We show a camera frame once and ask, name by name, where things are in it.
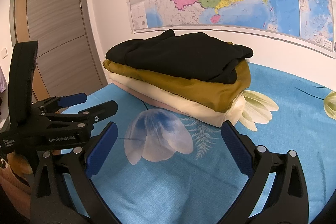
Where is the olive garment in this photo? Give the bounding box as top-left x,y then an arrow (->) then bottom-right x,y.
103,59 -> 251,113

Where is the purple cloth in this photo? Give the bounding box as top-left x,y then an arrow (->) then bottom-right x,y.
0,67 -> 6,94

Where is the pink garment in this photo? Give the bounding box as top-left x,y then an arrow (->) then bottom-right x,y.
115,82 -> 170,110

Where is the cream garment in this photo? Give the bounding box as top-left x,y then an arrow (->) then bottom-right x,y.
109,72 -> 246,128

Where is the black garment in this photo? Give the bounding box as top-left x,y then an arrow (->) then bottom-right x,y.
105,29 -> 254,85

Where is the person's left forearm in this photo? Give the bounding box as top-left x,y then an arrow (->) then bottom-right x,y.
0,153 -> 33,215

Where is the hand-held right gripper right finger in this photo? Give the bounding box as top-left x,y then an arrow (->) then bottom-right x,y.
221,120 -> 309,224

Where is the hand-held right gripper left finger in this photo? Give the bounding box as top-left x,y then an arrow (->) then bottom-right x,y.
29,122 -> 118,224

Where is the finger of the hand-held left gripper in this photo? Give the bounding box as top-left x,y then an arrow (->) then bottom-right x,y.
52,100 -> 119,133
33,93 -> 88,112

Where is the blue floral bedsheet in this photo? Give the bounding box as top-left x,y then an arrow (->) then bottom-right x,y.
52,61 -> 336,224

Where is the grey wooden door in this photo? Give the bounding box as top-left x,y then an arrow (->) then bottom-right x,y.
13,0 -> 105,103

